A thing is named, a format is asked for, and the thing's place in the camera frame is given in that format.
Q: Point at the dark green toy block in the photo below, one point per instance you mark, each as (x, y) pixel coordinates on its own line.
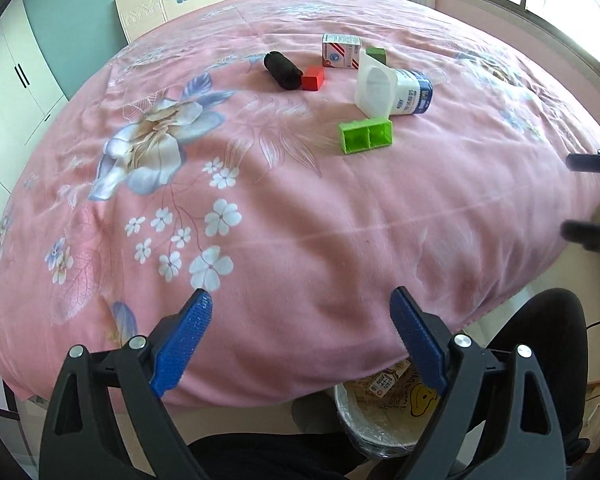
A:
(376, 55)

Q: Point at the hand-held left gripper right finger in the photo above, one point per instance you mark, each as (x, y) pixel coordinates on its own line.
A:
(420, 342)

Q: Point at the trash bin with liner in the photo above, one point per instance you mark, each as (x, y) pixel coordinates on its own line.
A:
(380, 430)

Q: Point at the red toy block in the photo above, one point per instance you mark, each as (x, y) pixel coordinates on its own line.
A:
(313, 80)

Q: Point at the small white red carton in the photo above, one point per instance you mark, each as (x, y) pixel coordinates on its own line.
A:
(340, 52)

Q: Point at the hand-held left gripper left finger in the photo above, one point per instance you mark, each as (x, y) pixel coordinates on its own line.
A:
(185, 342)

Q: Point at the white wardrobe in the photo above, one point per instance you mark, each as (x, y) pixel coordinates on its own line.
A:
(15, 100)

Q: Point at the black bag roll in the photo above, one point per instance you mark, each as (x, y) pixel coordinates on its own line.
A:
(282, 71)

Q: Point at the light green toy brick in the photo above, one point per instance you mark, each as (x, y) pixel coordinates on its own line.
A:
(365, 136)

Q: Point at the white blue yogurt cup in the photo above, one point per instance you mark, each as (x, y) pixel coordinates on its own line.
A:
(400, 91)

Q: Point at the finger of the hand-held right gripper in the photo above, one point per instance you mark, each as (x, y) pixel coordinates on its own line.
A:
(592, 236)
(590, 162)

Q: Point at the pink floral blanket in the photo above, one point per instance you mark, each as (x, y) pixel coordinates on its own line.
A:
(330, 210)

